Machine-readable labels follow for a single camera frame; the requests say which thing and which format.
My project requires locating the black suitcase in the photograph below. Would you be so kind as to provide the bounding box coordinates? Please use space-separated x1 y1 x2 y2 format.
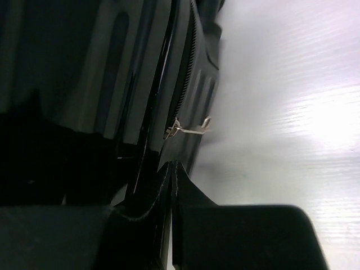
1 1 224 206

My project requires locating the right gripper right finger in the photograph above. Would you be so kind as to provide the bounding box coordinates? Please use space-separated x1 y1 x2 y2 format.
171 161 327 269

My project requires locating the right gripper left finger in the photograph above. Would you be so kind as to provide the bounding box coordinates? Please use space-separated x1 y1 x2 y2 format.
1 162 172 269

